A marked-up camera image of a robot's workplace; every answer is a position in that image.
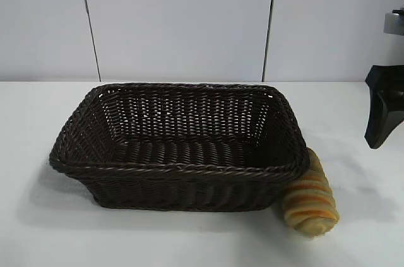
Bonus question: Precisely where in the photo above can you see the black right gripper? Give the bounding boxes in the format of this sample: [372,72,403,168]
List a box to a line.
[364,64,404,150]

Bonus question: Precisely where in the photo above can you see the dark brown wicker basket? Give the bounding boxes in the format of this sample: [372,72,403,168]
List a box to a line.
[49,83,312,211]

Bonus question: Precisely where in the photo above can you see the long striped bread roll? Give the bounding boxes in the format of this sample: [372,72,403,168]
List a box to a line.
[282,148,342,246]

